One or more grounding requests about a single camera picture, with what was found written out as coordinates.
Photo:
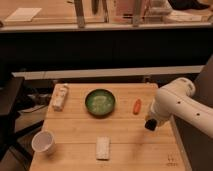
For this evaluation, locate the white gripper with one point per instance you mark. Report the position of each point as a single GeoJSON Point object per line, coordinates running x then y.
{"type": "Point", "coordinates": [155, 118]}

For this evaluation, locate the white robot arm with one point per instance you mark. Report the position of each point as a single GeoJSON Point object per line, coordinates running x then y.
{"type": "Point", "coordinates": [175, 98]}

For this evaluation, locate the white rectangular eraser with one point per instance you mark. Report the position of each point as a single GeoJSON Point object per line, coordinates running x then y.
{"type": "Point", "coordinates": [103, 148]}

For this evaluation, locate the orange carrot toy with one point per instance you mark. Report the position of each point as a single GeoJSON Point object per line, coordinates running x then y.
{"type": "Point", "coordinates": [137, 106]}

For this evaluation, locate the dark panel at right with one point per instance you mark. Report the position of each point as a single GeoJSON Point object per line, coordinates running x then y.
{"type": "Point", "coordinates": [198, 146]}

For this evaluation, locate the green bowl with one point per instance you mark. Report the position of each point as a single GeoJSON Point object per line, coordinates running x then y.
{"type": "Point", "coordinates": [100, 102]}

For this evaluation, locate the white small bottle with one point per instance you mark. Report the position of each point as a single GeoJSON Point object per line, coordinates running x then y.
{"type": "Point", "coordinates": [60, 98]}

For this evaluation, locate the black furniture at left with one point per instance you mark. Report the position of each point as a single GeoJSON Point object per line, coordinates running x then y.
{"type": "Point", "coordinates": [13, 99]}

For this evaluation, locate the white paper sheet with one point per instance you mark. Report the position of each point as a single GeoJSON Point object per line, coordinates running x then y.
{"type": "Point", "coordinates": [23, 15]}

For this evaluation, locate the wooden post left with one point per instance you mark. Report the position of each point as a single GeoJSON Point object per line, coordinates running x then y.
{"type": "Point", "coordinates": [79, 13]}

